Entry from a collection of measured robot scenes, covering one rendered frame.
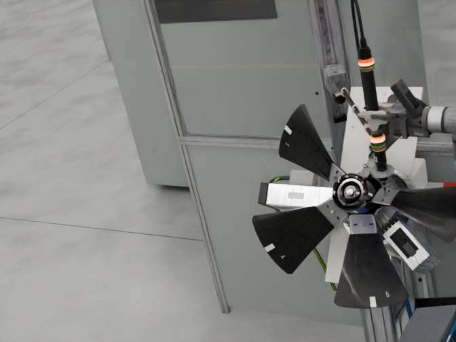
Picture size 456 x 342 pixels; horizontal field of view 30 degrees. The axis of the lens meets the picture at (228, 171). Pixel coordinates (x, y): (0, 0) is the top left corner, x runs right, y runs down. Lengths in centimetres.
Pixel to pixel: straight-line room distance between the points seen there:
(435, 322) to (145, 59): 359
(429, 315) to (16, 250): 389
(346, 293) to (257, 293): 160
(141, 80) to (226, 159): 168
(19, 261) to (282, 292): 197
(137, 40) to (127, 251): 128
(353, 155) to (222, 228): 123
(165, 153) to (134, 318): 141
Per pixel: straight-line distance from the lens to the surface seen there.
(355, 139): 299
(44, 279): 516
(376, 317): 308
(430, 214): 259
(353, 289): 262
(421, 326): 203
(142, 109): 549
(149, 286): 475
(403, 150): 292
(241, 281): 418
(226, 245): 409
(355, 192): 264
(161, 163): 561
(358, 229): 267
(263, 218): 276
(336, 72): 311
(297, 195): 290
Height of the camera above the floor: 247
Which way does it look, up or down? 25 degrees down
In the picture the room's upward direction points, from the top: 13 degrees counter-clockwise
